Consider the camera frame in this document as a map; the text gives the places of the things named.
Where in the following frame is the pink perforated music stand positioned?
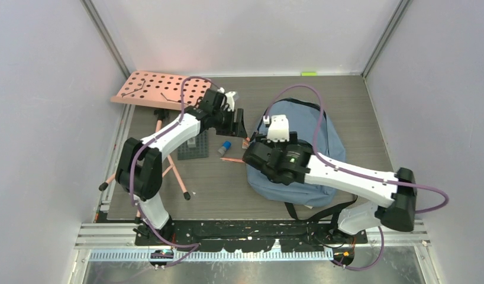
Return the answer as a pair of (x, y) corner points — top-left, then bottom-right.
(99, 70), (212, 224)

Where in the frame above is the purple cable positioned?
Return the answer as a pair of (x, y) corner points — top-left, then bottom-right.
(263, 84), (450, 272)
(128, 76), (227, 268)

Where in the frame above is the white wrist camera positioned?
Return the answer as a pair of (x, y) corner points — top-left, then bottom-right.
(263, 115), (290, 143)
(222, 91), (239, 112)

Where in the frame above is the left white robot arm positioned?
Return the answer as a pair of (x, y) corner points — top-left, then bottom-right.
(115, 106), (247, 245)

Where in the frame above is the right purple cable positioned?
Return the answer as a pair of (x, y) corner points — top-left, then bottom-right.
(263, 84), (450, 272)

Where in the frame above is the orange pencil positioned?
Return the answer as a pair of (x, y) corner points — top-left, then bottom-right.
(220, 157), (245, 163)

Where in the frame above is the blue capped glue stick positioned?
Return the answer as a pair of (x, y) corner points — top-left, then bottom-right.
(218, 141), (231, 156)

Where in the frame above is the blue student backpack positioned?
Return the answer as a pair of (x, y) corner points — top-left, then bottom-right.
(246, 98), (346, 208)

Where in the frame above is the white ribbed cable duct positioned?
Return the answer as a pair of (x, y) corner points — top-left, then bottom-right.
(88, 248), (334, 262)

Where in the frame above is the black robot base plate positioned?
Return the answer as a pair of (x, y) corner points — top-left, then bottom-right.
(133, 220), (367, 253)

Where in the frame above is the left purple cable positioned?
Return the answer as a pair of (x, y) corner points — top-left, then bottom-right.
(128, 76), (227, 268)

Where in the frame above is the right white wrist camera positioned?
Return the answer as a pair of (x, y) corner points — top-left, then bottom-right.
(263, 115), (290, 143)

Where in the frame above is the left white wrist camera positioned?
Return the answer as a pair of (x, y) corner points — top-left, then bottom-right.
(222, 91), (239, 112)

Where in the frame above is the grey lego baseplate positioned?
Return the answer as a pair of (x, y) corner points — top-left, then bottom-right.
(177, 131), (209, 160)

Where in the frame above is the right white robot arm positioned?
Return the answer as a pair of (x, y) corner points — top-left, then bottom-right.
(243, 135), (417, 243)

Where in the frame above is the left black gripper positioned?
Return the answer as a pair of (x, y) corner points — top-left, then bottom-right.
(212, 108), (247, 138)

